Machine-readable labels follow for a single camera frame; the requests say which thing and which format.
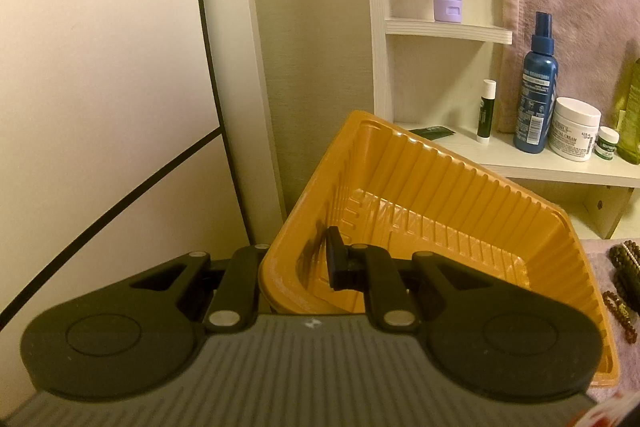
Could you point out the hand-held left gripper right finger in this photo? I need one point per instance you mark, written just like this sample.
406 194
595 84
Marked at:
334 257

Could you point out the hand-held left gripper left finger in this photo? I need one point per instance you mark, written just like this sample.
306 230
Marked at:
243 272

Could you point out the orange plastic tray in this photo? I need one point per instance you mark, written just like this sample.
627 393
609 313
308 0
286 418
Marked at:
450 207

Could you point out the small dark green tube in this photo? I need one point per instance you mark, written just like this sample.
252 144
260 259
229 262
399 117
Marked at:
430 132

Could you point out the white corner shelf unit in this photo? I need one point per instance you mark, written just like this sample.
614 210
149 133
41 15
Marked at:
500 157

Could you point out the white green lip balm stick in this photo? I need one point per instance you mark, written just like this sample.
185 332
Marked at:
485 112

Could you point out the blue spray bottle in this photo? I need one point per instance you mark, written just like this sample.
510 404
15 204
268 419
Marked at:
535 107

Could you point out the pink fleece mat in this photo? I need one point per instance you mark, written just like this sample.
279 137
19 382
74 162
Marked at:
597 252

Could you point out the white cream jar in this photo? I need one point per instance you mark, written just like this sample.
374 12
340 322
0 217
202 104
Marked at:
572 132

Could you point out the small green jar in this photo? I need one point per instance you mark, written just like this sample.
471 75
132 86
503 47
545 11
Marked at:
606 144

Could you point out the red white patterned cloth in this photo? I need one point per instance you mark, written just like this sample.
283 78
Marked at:
605 417

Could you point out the green spray bottle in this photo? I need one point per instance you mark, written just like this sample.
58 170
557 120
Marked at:
631 117

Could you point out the hanging pink fleece blanket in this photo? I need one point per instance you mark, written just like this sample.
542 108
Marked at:
590 7

